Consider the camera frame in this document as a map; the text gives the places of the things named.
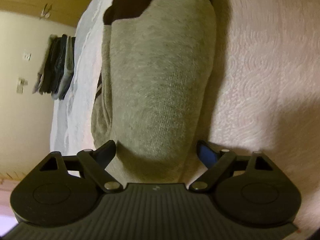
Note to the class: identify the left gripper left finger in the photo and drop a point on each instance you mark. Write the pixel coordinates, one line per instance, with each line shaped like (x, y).
(92, 164)

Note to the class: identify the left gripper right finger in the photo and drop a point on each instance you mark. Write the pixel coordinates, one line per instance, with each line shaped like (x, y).
(230, 172)

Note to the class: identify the grey and black sweater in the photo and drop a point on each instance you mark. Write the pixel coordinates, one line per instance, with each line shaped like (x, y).
(157, 57)

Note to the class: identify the grey white patterned sheet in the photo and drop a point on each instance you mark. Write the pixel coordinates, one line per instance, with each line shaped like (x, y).
(71, 125)

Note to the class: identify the hanging dark clothes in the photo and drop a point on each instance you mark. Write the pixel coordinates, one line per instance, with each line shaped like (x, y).
(56, 72)

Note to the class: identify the white wall socket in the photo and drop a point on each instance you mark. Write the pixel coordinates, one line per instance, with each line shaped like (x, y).
(21, 83)

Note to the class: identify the white wall switch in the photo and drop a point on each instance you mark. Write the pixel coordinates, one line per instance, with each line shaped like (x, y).
(26, 56)

